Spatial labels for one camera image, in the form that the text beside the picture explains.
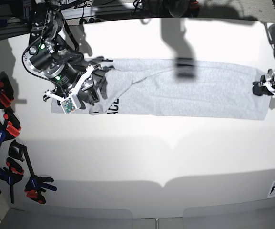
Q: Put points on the top blue orange clamp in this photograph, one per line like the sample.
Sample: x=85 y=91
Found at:
x=6 y=91

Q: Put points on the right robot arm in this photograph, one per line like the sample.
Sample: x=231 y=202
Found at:
x=53 y=54

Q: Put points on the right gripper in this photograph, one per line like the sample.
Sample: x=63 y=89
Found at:
x=67 y=77

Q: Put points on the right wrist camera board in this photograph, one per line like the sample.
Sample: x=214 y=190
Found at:
x=68 y=105

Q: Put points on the long bar blue clamp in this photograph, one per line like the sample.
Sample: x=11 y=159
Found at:
x=35 y=186

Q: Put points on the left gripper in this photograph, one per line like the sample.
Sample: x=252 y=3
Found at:
x=266 y=85

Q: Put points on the light grey T-shirt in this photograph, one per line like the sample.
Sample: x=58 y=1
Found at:
x=176 y=87

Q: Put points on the blue orange clamp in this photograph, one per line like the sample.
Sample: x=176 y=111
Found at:
x=11 y=174
x=10 y=128
x=6 y=91

